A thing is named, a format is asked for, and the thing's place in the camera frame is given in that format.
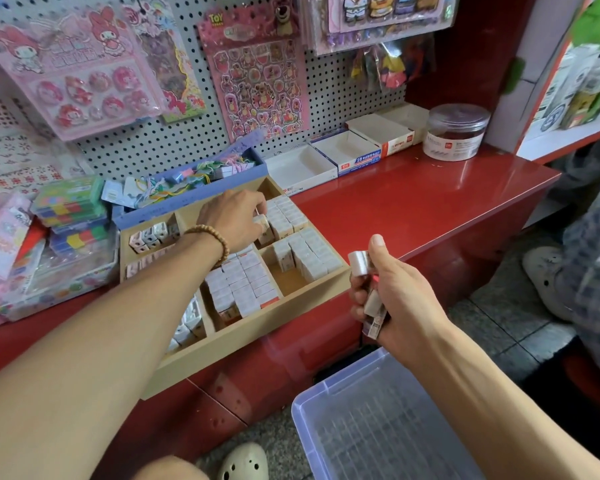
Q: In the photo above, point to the person's left forearm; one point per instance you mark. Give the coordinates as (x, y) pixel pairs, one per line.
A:
(80, 375)

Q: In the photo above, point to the white pegboard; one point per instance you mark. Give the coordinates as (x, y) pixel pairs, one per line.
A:
(180, 145)

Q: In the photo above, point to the green edged sticker pack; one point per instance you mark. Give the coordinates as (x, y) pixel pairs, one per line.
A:
(165, 60)

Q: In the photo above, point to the person's right forearm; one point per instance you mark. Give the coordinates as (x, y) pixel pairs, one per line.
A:
(510, 415)

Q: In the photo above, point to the white tray box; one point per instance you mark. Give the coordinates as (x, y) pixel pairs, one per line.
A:
(388, 130)
(347, 152)
(302, 170)

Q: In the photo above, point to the stack of colourful packs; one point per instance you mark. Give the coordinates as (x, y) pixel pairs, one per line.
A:
(72, 207)

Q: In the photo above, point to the handful of boxed erasers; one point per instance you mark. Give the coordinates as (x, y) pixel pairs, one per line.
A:
(372, 310)

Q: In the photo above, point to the wooden compartment tray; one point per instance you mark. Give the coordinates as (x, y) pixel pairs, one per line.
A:
(270, 320)

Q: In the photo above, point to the person's right hand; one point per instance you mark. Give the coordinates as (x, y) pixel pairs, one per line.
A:
(410, 310)

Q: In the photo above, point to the person's left cream clog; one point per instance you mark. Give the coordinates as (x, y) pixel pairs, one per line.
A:
(243, 463)

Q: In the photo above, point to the person's left hand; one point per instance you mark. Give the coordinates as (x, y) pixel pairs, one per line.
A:
(230, 220)

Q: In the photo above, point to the red patterned sticker sheet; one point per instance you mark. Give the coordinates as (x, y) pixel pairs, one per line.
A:
(25, 150)

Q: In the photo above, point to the clear bag of colourful toys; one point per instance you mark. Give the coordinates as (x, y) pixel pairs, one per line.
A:
(390, 65)

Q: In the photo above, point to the pink sticker pack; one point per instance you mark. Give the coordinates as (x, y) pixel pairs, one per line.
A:
(80, 75)
(255, 75)

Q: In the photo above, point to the person's left leg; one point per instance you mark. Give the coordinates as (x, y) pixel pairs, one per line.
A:
(170, 469)

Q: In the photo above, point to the black stool red cushion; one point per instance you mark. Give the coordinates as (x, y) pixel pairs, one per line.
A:
(590, 385)

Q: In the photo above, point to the round clear plastic jar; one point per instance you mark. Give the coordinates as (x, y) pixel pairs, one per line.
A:
(456, 132)

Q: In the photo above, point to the pink tray of trinkets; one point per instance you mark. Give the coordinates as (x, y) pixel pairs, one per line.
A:
(2, 240)

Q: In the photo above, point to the clear plastic storage bin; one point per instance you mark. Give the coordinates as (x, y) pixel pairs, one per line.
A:
(380, 425)

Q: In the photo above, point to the white side shelf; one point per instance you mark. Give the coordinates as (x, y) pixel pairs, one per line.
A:
(570, 85)

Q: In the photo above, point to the blue box of trinkets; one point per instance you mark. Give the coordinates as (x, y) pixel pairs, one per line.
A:
(190, 190)

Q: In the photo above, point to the red display counter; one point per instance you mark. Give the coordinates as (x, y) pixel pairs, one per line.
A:
(440, 195)

